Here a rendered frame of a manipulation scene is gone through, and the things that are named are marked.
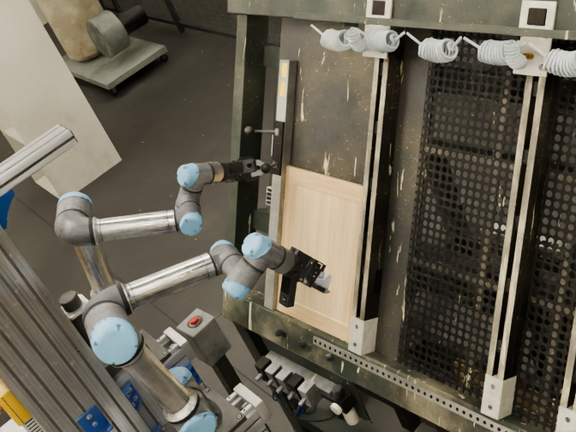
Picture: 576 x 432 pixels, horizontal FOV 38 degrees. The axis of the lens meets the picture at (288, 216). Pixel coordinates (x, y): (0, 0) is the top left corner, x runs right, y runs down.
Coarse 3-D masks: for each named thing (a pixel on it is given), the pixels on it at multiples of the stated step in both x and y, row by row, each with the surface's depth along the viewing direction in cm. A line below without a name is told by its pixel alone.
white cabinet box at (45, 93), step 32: (0, 0) 579; (0, 32) 585; (32, 32) 598; (0, 64) 592; (32, 64) 605; (64, 64) 620; (0, 96) 598; (32, 96) 612; (64, 96) 627; (0, 128) 663; (32, 128) 619; (96, 128) 650; (64, 160) 642; (96, 160) 658; (64, 192) 649
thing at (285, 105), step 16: (288, 64) 296; (288, 80) 298; (288, 96) 300; (288, 112) 301; (288, 128) 303; (288, 144) 305; (288, 160) 307; (272, 192) 311; (272, 208) 312; (272, 224) 313; (272, 272) 316; (272, 288) 317; (272, 304) 318
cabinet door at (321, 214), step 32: (288, 192) 307; (320, 192) 295; (352, 192) 282; (288, 224) 309; (320, 224) 297; (352, 224) 285; (320, 256) 299; (352, 256) 286; (352, 288) 288; (320, 320) 302
